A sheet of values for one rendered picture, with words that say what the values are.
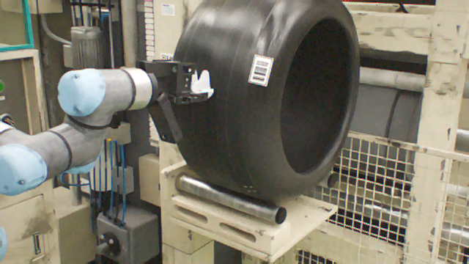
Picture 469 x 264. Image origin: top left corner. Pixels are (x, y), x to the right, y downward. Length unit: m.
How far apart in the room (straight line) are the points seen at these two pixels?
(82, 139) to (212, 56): 0.38
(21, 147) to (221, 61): 0.48
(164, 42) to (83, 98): 0.67
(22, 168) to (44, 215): 0.85
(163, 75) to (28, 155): 0.30
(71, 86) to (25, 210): 0.80
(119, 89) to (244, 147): 0.35
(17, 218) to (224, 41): 0.83
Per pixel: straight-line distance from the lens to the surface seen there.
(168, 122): 0.98
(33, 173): 0.80
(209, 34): 1.15
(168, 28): 1.45
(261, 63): 1.06
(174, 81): 0.97
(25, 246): 1.64
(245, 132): 1.08
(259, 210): 1.28
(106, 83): 0.85
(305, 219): 1.47
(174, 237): 1.66
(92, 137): 0.89
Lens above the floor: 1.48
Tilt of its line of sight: 18 degrees down
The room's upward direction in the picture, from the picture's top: 1 degrees clockwise
